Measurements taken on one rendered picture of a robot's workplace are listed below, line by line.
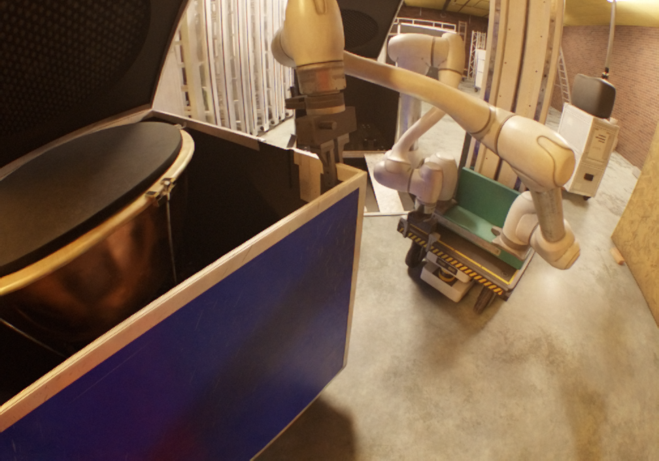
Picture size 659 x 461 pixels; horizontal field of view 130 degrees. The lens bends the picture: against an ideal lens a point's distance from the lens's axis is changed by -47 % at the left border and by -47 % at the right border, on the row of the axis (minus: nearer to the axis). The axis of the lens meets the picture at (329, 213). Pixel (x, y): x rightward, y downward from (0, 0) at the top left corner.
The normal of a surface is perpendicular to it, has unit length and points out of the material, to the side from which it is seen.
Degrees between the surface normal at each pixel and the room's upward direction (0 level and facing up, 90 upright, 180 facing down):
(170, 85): 90
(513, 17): 90
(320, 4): 73
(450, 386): 0
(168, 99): 90
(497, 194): 90
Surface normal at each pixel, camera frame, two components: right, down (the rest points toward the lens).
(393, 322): 0.01, -0.83
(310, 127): -0.62, 0.44
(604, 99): -0.22, 0.52
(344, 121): 0.77, 0.21
